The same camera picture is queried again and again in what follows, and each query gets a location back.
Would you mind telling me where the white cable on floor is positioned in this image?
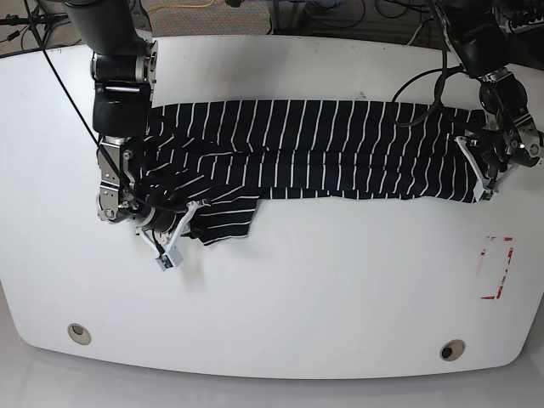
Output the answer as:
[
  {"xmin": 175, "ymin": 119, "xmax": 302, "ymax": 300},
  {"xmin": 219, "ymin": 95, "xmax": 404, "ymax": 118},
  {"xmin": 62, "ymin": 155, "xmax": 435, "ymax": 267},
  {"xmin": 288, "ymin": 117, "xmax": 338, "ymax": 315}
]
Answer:
[{"xmin": 405, "ymin": 20, "xmax": 426, "ymax": 47}]

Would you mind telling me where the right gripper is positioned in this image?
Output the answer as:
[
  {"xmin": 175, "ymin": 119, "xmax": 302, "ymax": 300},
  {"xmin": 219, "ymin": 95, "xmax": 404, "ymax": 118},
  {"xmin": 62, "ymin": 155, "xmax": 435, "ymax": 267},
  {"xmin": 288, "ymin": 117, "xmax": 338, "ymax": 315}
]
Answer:
[{"xmin": 134, "ymin": 199, "xmax": 210, "ymax": 258}]

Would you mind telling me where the table cable grommet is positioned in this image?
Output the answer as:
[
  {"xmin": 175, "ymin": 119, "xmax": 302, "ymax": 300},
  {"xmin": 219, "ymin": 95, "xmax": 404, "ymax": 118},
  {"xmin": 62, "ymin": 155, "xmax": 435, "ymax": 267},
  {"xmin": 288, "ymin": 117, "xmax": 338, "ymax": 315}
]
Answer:
[
  {"xmin": 67, "ymin": 324, "xmax": 92, "ymax": 346},
  {"xmin": 439, "ymin": 339, "xmax": 466, "ymax": 362}
]

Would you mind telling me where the yellow cable on floor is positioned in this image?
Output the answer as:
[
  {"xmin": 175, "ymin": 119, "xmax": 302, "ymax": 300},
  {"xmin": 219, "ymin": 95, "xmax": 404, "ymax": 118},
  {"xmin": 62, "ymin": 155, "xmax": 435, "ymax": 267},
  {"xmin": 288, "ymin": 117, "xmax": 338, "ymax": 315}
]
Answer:
[{"xmin": 150, "ymin": 0, "xmax": 218, "ymax": 14}]

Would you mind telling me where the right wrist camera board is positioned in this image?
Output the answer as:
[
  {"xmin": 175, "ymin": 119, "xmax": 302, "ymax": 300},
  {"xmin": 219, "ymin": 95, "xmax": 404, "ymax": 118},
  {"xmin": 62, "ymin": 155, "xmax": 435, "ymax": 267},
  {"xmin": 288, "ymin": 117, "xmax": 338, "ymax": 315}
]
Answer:
[{"xmin": 156, "ymin": 248, "xmax": 183, "ymax": 271}]

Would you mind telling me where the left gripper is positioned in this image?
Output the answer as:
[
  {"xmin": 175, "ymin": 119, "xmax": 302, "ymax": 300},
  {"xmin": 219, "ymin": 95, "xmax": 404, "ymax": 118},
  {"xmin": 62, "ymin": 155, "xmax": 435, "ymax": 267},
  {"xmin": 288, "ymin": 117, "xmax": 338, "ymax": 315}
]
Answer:
[{"xmin": 453, "ymin": 136, "xmax": 520, "ymax": 200}]

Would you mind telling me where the red tape rectangle marking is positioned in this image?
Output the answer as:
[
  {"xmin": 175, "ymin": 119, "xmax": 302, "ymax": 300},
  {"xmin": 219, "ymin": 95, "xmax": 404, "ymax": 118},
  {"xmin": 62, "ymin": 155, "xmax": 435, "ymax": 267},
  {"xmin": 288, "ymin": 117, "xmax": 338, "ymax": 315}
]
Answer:
[{"xmin": 475, "ymin": 235, "xmax": 515, "ymax": 300}]

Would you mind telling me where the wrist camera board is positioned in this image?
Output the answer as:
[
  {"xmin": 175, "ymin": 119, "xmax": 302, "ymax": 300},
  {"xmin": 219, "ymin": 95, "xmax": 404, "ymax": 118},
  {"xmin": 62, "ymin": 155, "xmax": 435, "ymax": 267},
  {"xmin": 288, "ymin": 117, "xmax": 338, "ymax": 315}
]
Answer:
[
  {"xmin": 156, "ymin": 248, "xmax": 183, "ymax": 271},
  {"xmin": 479, "ymin": 190, "xmax": 494, "ymax": 201}
]

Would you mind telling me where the right table cable grommet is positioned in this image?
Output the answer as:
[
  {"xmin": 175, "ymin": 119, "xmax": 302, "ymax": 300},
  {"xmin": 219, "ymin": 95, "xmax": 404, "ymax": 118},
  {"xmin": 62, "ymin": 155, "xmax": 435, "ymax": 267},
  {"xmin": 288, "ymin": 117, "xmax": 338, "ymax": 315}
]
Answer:
[{"xmin": 439, "ymin": 339, "xmax": 466, "ymax": 362}]

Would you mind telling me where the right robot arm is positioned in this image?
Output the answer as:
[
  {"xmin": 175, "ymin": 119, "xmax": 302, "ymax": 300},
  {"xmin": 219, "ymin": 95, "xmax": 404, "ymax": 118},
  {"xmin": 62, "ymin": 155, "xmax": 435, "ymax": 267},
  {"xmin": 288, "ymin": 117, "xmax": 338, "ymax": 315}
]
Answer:
[{"xmin": 63, "ymin": 1, "xmax": 207, "ymax": 269}]

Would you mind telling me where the navy white striped T-shirt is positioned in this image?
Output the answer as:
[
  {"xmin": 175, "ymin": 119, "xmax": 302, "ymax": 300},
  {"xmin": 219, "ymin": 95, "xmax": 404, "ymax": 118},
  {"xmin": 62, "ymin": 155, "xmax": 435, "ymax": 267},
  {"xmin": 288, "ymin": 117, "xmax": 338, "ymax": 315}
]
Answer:
[{"xmin": 139, "ymin": 100, "xmax": 486, "ymax": 245}]

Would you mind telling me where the black tripod stand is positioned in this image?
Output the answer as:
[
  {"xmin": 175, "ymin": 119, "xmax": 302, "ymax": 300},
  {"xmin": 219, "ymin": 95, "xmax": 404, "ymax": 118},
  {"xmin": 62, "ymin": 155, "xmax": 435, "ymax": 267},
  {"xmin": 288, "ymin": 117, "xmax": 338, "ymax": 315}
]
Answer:
[{"xmin": 1, "ymin": 1, "xmax": 71, "ymax": 51}]

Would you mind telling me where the left table cable grommet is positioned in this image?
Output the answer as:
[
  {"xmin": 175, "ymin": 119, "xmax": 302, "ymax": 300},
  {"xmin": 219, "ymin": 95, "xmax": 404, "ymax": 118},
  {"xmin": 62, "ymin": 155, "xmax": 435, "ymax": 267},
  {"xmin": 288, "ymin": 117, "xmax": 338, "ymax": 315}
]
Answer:
[{"xmin": 67, "ymin": 324, "xmax": 92, "ymax": 346}]

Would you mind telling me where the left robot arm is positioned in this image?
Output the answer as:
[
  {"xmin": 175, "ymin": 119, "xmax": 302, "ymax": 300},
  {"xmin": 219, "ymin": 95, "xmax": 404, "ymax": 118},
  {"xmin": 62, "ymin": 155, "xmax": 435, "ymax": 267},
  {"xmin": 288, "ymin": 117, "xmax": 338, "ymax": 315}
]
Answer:
[{"xmin": 432, "ymin": 1, "xmax": 543, "ymax": 201}]

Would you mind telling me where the white power strip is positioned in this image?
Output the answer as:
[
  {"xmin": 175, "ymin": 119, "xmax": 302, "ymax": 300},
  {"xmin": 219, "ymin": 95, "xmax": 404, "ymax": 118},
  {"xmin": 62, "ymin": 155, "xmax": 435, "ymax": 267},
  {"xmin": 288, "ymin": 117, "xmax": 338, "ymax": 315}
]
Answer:
[{"xmin": 507, "ymin": 8, "xmax": 543, "ymax": 34}]

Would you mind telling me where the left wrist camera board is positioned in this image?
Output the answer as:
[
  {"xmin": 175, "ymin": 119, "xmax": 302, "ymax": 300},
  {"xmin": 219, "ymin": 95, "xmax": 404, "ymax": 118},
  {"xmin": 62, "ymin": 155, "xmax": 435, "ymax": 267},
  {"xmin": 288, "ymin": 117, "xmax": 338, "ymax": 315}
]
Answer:
[{"xmin": 479, "ymin": 190, "xmax": 494, "ymax": 201}]

